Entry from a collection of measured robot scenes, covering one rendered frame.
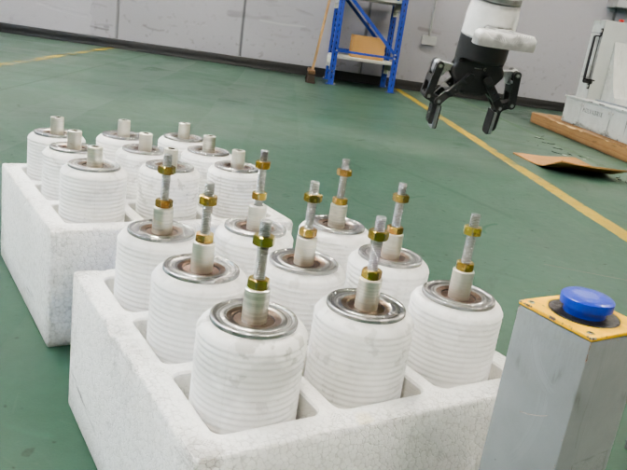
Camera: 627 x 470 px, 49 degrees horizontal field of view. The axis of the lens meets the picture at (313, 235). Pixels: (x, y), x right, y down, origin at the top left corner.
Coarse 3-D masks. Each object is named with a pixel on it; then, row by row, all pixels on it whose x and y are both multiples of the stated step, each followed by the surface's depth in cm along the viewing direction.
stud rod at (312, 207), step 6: (312, 186) 72; (318, 186) 72; (312, 192) 72; (312, 204) 72; (306, 210) 73; (312, 210) 72; (306, 216) 73; (312, 216) 73; (306, 222) 73; (312, 222) 73; (306, 228) 73; (312, 228) 73
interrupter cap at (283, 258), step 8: (288, 248) 77; (272, 256) 74; (280, 256) 74; (288, 256) 75; (320, 256) 76; (328, 256) 76; (272, 264) 72; (280, 264) 72; (288, 264) 72; (320, 264) 74; (328, 264) 74; (336, 264) 74; (296, 272) 71; (304, 272) 71; (312, 272) 71; (320, 272) 71; (328, 272) 72
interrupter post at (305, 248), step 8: (304, 240) 73; (312, 240) 73; (296, 248) 74; (304, 248) 73; (312, 248) 73; (296, 256) 74; (304, 256) 73; (312, 256) 73; (296, 264) 74; (304, 264) 73; (312, 264) 74
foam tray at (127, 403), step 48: (96, 288) 78; (96, 336) 74; (144, 336) 73; (96, 384) 74; (144, 384) 60; (432, 384) 67; (480, 384) 69; (96, 432) 75; (144, 432) 61; (192, 432) 54; (240, 432) 55; (288, 432) 56; (336, 432) 57; (384, 432) 60; (432, 432) 64; (480, 432) 68
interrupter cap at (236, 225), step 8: (240, 216) 86; (224, 224) 83; (232, 224) 83; (240, 224) 84; (272, 224) 86; (280, 224) 86; (232, 232) 81; (240, 232) 80; (248, 232) 81; (272, 232) 82; (280, 232) 82
